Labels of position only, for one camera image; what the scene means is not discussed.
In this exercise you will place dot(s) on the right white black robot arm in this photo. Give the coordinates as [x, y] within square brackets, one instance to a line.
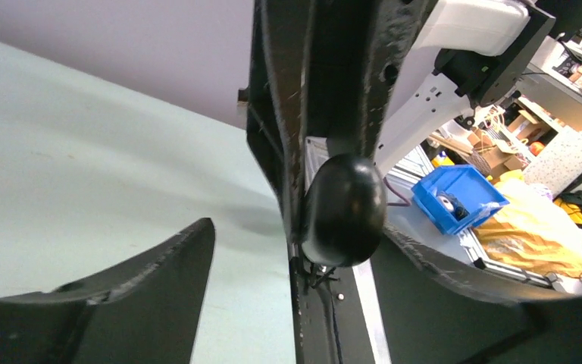
[484, 47]

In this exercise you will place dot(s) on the black oval case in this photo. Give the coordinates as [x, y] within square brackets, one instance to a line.
[345, 210]

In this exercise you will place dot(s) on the blue plastic storage bin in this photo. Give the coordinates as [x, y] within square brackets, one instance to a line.
[457, 197]

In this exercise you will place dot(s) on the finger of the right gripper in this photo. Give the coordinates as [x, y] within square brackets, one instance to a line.
[360, 50]
[277, 107]

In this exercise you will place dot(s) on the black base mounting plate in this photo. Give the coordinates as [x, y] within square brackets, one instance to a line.
[329, 325]

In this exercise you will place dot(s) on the cardboard boxes clutter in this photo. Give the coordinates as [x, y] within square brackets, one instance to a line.
[504, 137]

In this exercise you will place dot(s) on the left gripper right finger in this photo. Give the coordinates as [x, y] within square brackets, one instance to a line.
[436, 309]

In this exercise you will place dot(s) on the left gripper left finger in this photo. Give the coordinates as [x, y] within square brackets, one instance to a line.
[145, 309]

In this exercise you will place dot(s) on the yellow plastic bag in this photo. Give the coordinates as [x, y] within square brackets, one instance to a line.
[531, 232]

